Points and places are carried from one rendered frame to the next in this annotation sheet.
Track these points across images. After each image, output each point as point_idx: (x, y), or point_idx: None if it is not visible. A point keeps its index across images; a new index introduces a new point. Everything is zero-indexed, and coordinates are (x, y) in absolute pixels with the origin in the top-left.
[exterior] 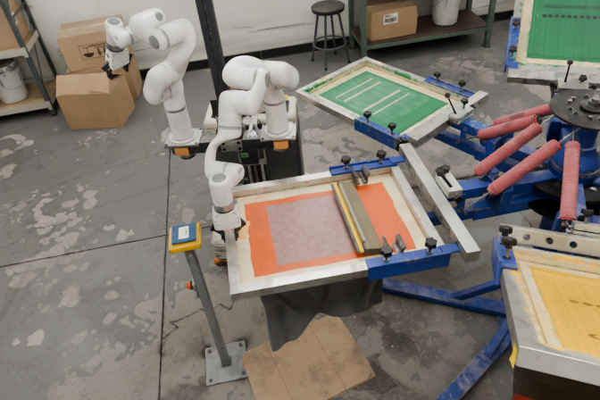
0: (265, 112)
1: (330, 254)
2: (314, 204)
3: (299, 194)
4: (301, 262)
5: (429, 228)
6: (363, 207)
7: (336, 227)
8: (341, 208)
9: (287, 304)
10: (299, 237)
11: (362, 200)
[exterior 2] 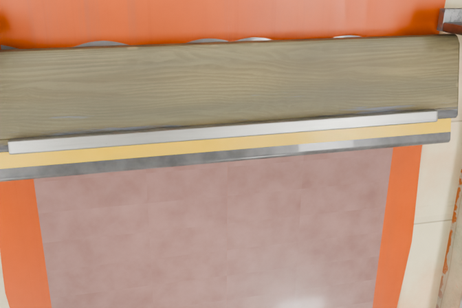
0: None
1: (375, 214)
2: (93, 245)
3: (3, 302)
4: (375, 302)
5: None
6: (201, 50)
7: (252, 178)
8: (194, 161)
9: None
10: (271, 306)
11: (97, 27)
